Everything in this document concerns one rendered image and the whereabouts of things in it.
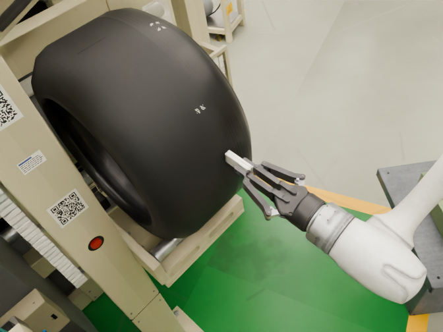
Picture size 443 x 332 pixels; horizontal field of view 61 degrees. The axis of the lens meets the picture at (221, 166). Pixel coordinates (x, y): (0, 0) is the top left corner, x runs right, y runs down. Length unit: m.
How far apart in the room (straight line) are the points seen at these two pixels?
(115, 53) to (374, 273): 0.64
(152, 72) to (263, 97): 2.22
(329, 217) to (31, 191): 0.59
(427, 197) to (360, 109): 2.03
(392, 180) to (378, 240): 0.89
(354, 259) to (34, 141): 0.63
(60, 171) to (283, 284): 1.43
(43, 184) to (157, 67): 0.34
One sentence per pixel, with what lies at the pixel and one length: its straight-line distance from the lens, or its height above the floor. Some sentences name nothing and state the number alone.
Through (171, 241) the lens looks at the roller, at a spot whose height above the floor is 0.92.
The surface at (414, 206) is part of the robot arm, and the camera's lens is 0.89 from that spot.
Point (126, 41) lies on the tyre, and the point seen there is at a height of 1.48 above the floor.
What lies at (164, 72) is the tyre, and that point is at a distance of 0.80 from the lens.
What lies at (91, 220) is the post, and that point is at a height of 1.14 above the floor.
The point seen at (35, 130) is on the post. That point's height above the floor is 1.43.
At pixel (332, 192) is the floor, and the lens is 2.34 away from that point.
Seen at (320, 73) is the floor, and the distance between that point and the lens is 3.18.
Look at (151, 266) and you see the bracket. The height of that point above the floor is 0.95.
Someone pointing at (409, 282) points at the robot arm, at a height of 1.23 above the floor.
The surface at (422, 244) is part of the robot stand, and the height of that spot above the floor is 0.65.
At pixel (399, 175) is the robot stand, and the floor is 0.65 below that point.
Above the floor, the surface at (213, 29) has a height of 0.11.
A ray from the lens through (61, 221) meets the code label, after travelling 0.94.
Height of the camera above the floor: 1.87
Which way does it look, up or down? 48 degrees down
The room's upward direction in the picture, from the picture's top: 12 degrees counter-clockwise
